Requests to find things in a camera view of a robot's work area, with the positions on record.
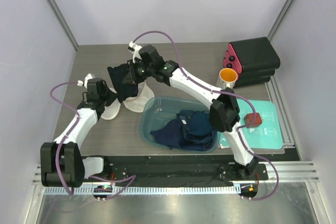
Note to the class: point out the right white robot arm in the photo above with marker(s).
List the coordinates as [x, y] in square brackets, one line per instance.
[222, 103]

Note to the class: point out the white mug orange inside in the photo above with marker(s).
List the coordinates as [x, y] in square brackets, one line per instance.
[227, 78]

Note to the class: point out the white slotted cable duct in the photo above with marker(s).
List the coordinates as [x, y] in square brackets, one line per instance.
[103, 190]

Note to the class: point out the teal silicone mat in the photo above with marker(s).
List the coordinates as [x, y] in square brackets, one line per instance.
[266, 136]

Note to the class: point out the red brown cube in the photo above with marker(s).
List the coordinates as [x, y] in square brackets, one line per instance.
[253, 120]

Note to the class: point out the top black pink case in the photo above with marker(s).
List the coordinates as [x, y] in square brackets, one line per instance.
[251, 55]

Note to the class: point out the middle black pink case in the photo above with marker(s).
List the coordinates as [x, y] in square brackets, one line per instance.
[246, 74]

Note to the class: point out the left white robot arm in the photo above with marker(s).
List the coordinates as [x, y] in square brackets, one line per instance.
[61, 162]

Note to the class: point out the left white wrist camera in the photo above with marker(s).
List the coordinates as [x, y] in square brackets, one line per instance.
[84, 82]

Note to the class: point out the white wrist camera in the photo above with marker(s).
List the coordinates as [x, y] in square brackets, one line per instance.
[134, 49]
[84, 82]

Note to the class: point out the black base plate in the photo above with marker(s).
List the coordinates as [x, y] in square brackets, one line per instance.
[176, 169]

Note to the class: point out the navy blue clothes pile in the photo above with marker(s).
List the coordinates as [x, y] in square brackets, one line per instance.
[190, 130]

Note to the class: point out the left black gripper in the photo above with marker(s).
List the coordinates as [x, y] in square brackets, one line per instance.
[112, 95]

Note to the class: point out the bottom black pink case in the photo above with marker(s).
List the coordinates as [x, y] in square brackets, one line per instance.
[251, 81]

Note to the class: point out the black pink case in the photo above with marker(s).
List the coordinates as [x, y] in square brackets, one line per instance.
[251, 81]
[246, 74]
[251, 55]

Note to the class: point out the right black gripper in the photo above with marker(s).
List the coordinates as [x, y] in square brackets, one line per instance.
[134, 78]

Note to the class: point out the teal plastic basin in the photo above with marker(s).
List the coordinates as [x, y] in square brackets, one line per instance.
[160, 110]

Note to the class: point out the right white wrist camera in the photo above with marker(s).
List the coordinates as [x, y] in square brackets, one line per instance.
[134, 49]

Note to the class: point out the aluminium frame rail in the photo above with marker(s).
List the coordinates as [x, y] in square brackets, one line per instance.
[288, 171]

